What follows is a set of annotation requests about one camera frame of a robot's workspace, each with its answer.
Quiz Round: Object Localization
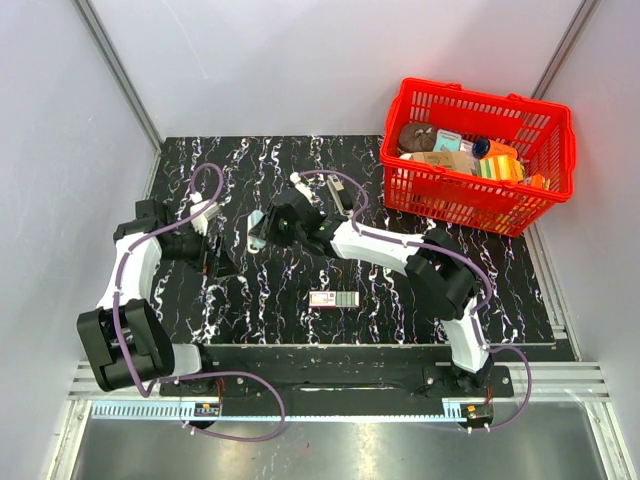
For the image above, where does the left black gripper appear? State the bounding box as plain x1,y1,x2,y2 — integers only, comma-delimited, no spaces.
161,220,240,279

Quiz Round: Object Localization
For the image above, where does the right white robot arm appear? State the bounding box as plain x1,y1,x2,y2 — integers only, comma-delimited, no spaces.
247,188,493,396

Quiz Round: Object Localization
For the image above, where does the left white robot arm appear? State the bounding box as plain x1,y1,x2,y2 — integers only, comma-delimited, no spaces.
76,194,238,396

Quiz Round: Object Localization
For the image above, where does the staple box with staples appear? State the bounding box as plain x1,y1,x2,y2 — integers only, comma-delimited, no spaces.
309,291,360,308

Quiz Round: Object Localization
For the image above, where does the brown round object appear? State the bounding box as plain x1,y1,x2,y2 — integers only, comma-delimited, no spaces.
398,122,438,154

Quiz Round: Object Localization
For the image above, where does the teal small box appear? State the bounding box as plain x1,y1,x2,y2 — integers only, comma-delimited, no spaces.
434,129,462,152

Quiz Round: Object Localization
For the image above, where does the cardboard box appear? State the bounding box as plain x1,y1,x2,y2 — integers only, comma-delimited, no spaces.
400,151,477,176

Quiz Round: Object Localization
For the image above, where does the orange bottle blue cap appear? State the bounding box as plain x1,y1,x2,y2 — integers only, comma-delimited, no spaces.
472,137,519,159

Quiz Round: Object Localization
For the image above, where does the red plastic basket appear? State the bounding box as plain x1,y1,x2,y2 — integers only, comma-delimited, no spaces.
380,77,576,237

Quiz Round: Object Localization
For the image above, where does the yellow green sponge pack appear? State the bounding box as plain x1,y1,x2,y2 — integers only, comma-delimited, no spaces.
477,155,525,182

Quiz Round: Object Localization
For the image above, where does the orange small package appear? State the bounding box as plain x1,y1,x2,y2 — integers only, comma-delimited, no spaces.
520,174,550,190

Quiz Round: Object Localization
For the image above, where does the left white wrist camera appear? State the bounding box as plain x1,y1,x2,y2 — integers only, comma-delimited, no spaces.
189,192,220,236

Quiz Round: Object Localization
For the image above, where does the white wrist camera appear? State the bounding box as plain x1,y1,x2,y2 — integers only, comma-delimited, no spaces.
289,172,312,201
189,192,220,236

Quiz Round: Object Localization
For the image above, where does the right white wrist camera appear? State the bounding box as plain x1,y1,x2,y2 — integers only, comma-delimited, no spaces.
289,172,312,201

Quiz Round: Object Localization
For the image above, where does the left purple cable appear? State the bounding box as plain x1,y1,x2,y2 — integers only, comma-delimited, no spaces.
112,162,287,442

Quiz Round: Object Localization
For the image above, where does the purple cable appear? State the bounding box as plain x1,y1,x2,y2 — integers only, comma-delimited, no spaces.
112,162,287,442
290,169,533,434

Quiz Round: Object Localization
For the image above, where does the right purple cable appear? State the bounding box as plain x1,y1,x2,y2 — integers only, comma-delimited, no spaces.
290,169,533,434

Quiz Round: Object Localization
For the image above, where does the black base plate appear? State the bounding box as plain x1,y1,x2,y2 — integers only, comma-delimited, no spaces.
160,345,514,417

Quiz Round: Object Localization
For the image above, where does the aluminium rail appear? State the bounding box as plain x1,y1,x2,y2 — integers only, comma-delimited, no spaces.
68,362,609,423

